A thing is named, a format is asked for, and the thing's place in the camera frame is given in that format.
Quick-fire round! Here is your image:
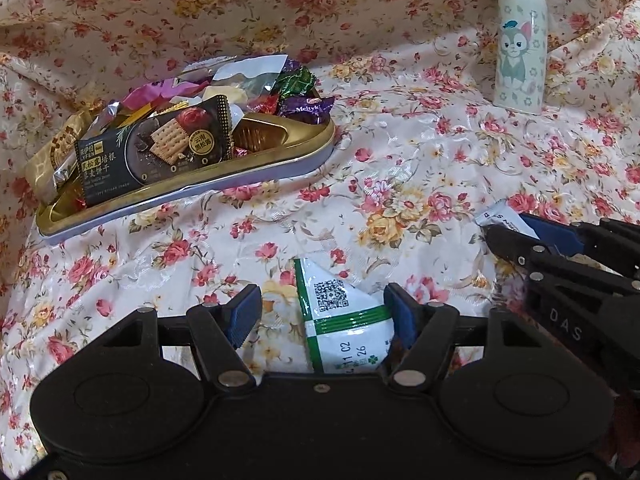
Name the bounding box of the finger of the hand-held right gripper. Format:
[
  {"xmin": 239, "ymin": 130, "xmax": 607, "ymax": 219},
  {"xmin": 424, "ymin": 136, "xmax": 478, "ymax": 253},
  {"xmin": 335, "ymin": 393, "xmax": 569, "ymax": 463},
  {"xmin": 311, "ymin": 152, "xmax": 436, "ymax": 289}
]
[
  {"xmin": 486, "ymin": 225, "xmax": 640, "ymax": 311},
  {"xmin": 520, "ymin": 212, "xmax": 640, "ymax": 271}
]

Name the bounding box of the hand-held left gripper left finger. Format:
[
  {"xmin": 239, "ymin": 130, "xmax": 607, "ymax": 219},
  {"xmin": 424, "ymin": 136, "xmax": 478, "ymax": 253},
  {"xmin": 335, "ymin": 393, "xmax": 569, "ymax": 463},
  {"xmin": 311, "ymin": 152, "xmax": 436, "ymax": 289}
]
[{"xmin": 97, "ymin": 283, "xmax": 263, "ymax": 393}]

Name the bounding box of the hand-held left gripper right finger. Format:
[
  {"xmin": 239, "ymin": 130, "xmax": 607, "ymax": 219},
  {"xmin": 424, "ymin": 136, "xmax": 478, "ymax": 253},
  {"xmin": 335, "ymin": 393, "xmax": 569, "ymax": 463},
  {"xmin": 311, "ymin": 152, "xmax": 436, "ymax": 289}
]
[{"xmin": 384, "ymin": 282, "xmax": 543, "ymax": 393}]

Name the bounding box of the green white snack packet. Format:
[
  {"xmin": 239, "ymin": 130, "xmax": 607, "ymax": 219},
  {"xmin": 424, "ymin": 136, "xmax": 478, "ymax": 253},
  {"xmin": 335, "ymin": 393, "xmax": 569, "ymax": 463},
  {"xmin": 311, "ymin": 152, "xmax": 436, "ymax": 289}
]
[{"xmin": 294, "ymin": 257, "xmax": 396, "ymax": 375}]

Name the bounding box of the gold tin tray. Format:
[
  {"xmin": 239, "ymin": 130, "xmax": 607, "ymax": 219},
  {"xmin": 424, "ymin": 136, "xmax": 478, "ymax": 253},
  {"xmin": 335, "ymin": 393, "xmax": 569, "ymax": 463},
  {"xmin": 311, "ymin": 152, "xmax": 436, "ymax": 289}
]
[{"xmin": 36, "ymin": 52, "xmax": 337, "ymax": 247}]

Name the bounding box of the person's right forearm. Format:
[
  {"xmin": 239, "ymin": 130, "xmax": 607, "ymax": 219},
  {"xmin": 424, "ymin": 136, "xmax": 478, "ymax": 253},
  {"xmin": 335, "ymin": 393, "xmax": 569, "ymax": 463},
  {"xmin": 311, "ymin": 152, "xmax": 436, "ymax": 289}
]
[{"xmin": 600, "ymin": 395, "xmax": 640, "ymax": 461}]

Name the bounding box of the black cracker packet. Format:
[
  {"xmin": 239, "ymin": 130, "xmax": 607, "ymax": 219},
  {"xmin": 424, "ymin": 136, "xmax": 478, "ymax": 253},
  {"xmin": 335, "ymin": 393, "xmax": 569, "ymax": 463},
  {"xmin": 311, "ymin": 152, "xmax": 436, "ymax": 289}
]
[{"xmin": 75, "ymin": 95, "xmax": 236, "ymax": 208}]

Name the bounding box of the pale green cartoon water bottle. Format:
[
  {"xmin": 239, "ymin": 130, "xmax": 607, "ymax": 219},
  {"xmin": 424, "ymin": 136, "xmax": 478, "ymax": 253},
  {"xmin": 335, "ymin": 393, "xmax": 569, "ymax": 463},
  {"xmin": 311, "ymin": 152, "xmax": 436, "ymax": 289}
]
[{"xmin": 492, "ymin": 0, "xmax": 547, "ymax": 110}]

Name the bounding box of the red candy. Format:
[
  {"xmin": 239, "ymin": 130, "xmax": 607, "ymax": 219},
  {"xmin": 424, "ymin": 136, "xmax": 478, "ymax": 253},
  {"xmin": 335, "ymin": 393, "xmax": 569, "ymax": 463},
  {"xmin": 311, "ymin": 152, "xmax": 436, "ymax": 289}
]
[{"xmin": 248, "ymin": 94, "xmax": 280, "ymax": 117}]

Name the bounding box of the purple candy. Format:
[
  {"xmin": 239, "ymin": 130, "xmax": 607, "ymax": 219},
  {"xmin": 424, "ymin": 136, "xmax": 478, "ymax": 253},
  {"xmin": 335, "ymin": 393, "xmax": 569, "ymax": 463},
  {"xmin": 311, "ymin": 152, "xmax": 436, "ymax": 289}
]
[{"xmin": 276, "ymin": 94, "xmax": 335, "ymax": 127}]

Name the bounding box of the green foil candy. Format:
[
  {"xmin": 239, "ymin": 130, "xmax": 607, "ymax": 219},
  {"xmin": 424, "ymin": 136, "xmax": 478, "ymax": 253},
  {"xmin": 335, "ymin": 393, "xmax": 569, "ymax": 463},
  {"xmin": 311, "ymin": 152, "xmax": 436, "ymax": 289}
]
[{"xmin": 276, "ymin": 60, "xmax": 317, "ymax": 100}]

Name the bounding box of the pink candy wrapper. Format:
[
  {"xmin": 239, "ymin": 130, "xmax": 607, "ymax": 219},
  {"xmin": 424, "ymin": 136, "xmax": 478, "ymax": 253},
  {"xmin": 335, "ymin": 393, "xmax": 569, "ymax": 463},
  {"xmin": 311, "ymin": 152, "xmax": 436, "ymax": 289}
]
[{"xmin": 121, "ymin": 77, "xmax": 211, "ymax": 111}]

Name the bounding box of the silver foil packet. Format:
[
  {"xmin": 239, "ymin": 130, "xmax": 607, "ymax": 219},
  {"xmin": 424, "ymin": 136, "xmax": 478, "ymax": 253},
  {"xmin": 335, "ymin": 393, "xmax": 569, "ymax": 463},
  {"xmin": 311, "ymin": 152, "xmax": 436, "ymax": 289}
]
[{"xmin": 209, "ymin": 55, "xmax": 290, "ymax": 97}]

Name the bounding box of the gold brown snack packet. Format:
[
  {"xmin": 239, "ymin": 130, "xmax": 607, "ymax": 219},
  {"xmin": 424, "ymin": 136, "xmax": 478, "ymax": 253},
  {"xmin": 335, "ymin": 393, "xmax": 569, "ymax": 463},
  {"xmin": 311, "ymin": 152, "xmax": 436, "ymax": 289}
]
[{"xmin": 26, "ymin": 110, "xmax": 98, "ymax": 198}]

